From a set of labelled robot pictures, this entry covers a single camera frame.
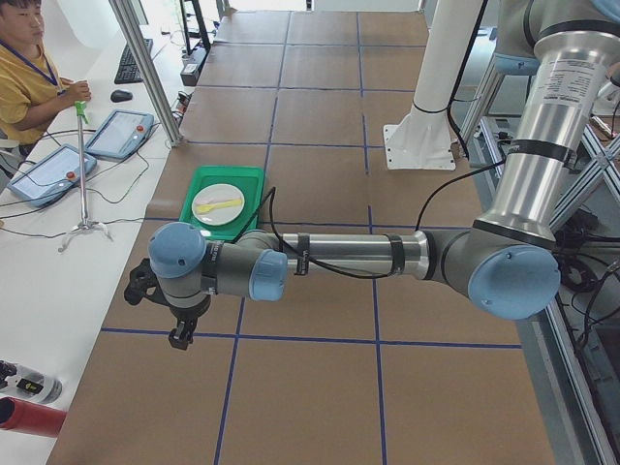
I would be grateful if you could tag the black keyboard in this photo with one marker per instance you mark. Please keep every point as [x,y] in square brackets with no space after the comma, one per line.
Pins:
[128,70]

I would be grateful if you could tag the red cylinder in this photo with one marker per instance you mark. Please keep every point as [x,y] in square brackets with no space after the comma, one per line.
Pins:
[30,418]

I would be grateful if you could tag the blue teach pendant far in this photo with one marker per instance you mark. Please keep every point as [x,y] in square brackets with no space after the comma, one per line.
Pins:
[121,135]

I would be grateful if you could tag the black computer mouse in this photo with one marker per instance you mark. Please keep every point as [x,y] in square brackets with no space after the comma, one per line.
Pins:
[119,96]

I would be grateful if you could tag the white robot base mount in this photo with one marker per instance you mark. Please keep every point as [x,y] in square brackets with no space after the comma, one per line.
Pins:
[421,141]

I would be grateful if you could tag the person's hand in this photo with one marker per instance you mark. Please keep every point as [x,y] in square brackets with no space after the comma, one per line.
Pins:
[78,91]

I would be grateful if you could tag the green plastic tray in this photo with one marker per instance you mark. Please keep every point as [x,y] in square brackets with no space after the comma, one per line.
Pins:
[250,180]

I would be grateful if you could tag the black power strip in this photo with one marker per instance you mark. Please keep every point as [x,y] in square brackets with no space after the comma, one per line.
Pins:
[192,65]

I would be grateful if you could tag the aluminium frame post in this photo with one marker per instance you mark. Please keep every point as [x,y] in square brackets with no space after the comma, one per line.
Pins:
[130,27]

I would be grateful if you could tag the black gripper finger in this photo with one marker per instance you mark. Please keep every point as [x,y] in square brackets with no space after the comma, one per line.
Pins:
[186,337]
[176,338]

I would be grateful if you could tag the blue teach pendant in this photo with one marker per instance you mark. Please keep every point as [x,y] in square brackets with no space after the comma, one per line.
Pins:
[121,135]
[50,179]

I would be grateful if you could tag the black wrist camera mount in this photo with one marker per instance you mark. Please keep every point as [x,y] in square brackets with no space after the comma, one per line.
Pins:
[143,284]

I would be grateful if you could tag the person in yellow shirt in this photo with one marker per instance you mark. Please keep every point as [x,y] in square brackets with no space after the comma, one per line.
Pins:
[31,87]

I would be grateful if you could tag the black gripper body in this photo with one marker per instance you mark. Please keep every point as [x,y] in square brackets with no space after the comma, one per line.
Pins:
[184,316]

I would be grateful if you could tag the pink plastic spoon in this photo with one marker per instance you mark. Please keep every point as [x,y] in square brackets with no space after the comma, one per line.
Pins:
[210,200]

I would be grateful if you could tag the white round plate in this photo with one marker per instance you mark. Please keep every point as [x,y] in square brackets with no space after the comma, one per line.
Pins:
[223,216]

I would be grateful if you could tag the yellow plastic spoon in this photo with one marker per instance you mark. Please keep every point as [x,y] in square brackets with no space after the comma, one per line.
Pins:
[205,208]

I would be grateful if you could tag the clear plastic bottle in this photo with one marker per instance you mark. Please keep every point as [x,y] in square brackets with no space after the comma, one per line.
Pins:
[28,384]

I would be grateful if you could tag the metal camera stand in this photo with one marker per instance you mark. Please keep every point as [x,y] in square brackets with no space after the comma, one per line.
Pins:
[86,224]

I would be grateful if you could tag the blue teach pendant near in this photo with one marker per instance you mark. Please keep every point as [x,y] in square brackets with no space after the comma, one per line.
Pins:
[50,179]

